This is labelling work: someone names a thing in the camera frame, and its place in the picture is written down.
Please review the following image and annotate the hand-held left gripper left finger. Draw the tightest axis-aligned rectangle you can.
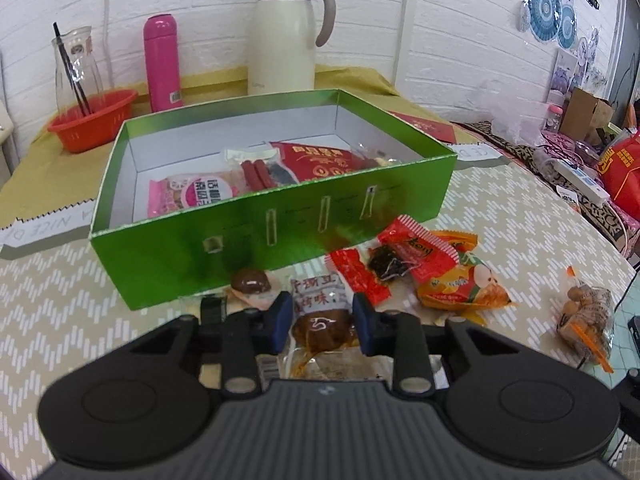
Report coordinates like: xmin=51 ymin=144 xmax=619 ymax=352
xmin=125 ymin=291 xmax=294 ymax=395

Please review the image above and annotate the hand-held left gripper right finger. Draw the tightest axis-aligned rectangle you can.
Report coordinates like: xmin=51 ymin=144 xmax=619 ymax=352
xmin=352 ymin=292 xmax=509 ymax=395

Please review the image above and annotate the brown braised snack white label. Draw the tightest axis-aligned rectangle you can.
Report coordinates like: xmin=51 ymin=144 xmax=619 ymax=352
xmin=277 ymin=274 xmax=362 ymax=382

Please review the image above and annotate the green cardboard box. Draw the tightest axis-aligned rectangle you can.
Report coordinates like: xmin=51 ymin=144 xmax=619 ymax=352
xmin=89 ymin=88 xmax=458 ymax=312

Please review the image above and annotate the pink lotus root snack packet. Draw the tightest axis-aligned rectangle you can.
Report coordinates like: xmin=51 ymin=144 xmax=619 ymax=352
xmin=148 ymin=169 xmax=247 ymax=219

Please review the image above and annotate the red sausage packet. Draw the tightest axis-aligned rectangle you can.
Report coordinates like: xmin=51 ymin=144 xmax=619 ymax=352
xmin=224 ymin=147 xmax=282 ymax=192

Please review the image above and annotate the red nut packet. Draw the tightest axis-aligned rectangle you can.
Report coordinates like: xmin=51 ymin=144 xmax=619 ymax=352
xmin=269 ymin=140 xmax=373 ymax=187

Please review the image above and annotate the clear yellow snack packet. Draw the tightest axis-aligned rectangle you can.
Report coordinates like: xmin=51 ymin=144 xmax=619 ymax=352
xmin=359 ymin=149 xmax=403 ymax=170

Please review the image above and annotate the teal diamond-pattern tablecloth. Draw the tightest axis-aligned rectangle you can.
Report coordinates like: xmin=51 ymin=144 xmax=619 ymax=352
xmin=611 ymin=304 xmax=640 ymax=386

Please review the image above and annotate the small red snack packet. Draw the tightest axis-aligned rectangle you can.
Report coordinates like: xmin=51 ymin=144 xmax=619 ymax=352
xmin=326 ymin=247 xmax=392 ymax=307

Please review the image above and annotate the clear peanut packet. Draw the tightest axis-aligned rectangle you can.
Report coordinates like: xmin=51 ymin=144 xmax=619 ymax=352
xmin=556 ymin=266 xmax=617 ymax=374

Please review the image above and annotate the small brown round snack packet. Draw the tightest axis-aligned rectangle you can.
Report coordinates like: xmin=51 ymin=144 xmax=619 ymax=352
xmin=229 ymin=267 xmax=275 ymax=307

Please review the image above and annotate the red packet with dark contents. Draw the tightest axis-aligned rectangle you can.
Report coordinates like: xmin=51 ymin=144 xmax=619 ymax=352
xmin=366 ymin=214 xmax=460 ymax=287

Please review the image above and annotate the orange yellow snack packet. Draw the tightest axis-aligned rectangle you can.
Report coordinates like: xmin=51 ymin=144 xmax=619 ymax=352
xmin=414 ymin=229 xmax=517 ymax=312

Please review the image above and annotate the red shopping bag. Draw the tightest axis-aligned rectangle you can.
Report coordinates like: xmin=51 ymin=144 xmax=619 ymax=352
xmin=596 ymin=129 xmax=640 ymax=222

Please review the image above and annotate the white power strip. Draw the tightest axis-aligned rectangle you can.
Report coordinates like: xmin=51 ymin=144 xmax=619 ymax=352
xmin=541 ymin=157 xmax=612 ymax=206

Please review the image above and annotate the beige chevron tablecloth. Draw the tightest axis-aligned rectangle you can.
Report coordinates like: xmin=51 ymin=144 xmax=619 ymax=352
xmin=0 ymin=144 xmax=640 ymax=480

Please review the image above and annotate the red envelope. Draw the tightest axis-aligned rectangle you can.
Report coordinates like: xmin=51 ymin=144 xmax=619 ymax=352
xmin=388 ymin=109 xmax=457 ymax=144

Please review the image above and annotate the pink-lid plastic bottle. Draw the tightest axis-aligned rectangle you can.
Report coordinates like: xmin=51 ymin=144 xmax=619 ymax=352
xmin=543 ymin=101 xmax=564 ymax=134

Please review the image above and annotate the leopard print cloth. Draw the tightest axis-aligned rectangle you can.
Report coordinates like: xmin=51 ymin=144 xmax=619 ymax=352
xmin=451 ymin=120 xmax=640 ymax=262

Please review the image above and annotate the red plastic basket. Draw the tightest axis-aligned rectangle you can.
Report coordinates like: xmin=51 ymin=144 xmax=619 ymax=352
xmin=47 ymin=88 xmax=139 ymax=154

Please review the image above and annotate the yellow tablecloth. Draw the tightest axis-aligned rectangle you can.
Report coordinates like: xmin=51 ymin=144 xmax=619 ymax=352
xmin=0 ymin=63 xmax=402 ymax=222

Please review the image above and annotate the cream thermos jug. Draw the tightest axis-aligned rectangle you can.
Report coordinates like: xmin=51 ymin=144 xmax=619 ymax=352
xmin=248 ymin=0 xmax=337 ymax=97

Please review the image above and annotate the pink insulated bottle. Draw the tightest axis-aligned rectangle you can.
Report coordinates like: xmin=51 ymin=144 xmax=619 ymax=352
xmin=143 ymin=14 xmax=184 ymax=113

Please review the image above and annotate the black chopstick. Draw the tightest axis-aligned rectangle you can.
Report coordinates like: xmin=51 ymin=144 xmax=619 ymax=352
xmin=53 ymin=22 xmax=90 ymax=116
xmin=59 ymin=42 xmax=92 ymax=116

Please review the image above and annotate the glass carafe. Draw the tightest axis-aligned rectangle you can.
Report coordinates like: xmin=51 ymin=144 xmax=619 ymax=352
xmin=51 ymin=25 xmax=104 ymax=117

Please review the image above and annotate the wall poster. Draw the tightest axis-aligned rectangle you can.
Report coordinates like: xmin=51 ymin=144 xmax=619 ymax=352
xmin=552 ymin=25 xmax=609 ymax=107

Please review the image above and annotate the large blue round wall decoration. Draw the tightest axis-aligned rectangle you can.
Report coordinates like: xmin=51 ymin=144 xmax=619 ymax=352
xmin=526 ymin=0 xmax=562 ymax=44

